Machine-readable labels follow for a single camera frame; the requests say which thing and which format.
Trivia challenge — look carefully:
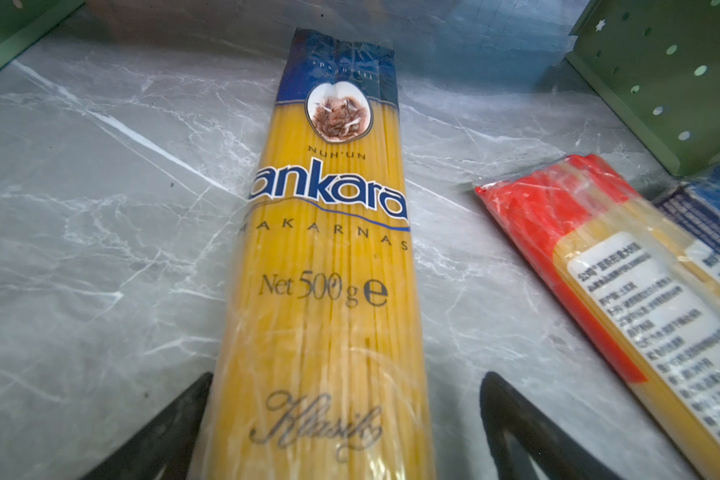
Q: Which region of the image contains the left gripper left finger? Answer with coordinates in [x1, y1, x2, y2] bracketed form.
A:
[84, 372, 213, 480]

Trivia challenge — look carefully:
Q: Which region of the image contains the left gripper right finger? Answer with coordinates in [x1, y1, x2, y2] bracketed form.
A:
[479, 372, 620, 480]

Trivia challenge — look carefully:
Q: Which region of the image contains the blue yellow pasta bag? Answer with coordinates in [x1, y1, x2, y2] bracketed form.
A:
[189, 29, 436, 479]

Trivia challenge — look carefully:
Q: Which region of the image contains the red spaghetti bag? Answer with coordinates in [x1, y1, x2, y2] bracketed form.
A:
[476, 155, 720, 479]

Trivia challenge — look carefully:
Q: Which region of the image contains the green two-tier shelf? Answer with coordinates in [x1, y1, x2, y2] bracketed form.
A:
[0, 1, 720, 190]

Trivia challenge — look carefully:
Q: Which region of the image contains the blue Barilla spaghetti box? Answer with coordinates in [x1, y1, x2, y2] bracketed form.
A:
[654, 163, 720, 285]

